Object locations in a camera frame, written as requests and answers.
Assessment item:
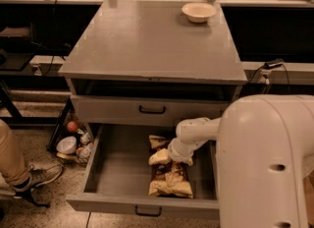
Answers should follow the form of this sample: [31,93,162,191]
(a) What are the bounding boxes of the black cable left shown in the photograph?
[30,0,74,77]

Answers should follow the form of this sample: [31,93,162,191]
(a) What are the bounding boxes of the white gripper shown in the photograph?
[148,138,193,166]

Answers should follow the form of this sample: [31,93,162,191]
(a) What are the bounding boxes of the white bowl on floor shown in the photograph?
[56,137,77,154]

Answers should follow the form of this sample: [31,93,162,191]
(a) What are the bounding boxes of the red apple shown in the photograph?
[67,121,79,133]

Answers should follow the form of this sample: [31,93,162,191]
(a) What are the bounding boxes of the grey sneaker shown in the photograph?
[13,164,63,193]

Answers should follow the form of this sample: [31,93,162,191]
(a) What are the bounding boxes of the black basket of items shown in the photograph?
[47,99,93,165]

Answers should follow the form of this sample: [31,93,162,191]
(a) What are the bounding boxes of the white bowl on counter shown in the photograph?
[182,3,216,24]

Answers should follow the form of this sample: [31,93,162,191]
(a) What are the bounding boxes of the grey drawer cabinet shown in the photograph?
[58,0,248,142]

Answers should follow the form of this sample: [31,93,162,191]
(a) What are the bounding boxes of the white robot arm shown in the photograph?
[148,94,314,228]

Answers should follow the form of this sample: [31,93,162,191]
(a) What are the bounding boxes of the closed grey top drawer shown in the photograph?
[71,95,229,127]

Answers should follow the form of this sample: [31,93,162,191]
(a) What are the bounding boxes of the black power plug cable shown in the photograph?
[241,58,292,95]

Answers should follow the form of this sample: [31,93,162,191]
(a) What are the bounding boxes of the open grey middle drawer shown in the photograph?
[66,124,219,220]

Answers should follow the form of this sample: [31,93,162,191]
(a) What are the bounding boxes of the brown sea salt chip bag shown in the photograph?
[148,135,193,199]

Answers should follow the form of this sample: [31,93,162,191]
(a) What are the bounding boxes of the person leg khaki trousers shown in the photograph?
[0,120,29,189]

